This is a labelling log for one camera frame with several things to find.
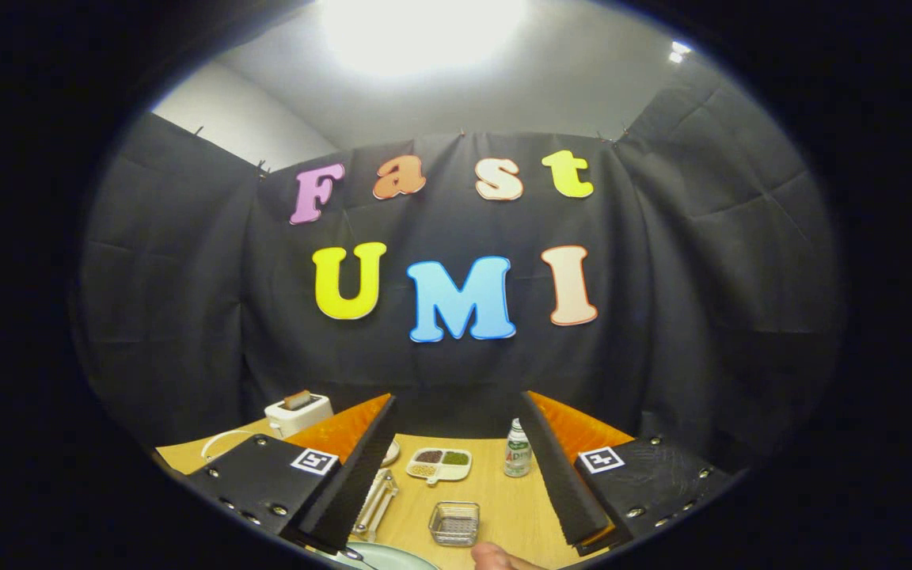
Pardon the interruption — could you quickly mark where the white toaster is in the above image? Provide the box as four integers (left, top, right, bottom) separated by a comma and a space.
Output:
264, 389, 335, 439

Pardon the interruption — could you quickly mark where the white wire dish rack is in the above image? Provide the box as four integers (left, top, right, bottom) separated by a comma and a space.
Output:
201, 430, 399, 542

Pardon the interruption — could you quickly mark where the black backdrop cloth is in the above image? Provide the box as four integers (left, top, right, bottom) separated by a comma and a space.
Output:
68, 79, 849, 476

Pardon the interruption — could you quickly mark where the pale green plate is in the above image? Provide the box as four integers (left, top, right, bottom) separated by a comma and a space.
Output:
321, 541, 441, 570

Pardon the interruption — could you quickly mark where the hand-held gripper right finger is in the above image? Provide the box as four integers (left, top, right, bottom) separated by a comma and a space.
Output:
519, 390, 742, 557

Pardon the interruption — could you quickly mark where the white bottle green label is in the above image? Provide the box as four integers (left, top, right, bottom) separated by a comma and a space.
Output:
503, 418, 534, 478

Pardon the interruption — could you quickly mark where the white divided snack tray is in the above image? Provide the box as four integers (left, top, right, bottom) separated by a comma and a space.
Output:
405, 447, 473, 486

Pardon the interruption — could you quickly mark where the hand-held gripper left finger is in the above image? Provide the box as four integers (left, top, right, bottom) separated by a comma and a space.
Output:
185, 393, 398, 555

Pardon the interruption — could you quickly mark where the metal wire basket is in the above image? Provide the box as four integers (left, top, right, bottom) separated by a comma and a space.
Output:
428, 501, 481, 548

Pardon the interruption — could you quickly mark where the bright ceiling light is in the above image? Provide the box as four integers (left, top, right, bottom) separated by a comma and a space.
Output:
317, 0, 528, 76

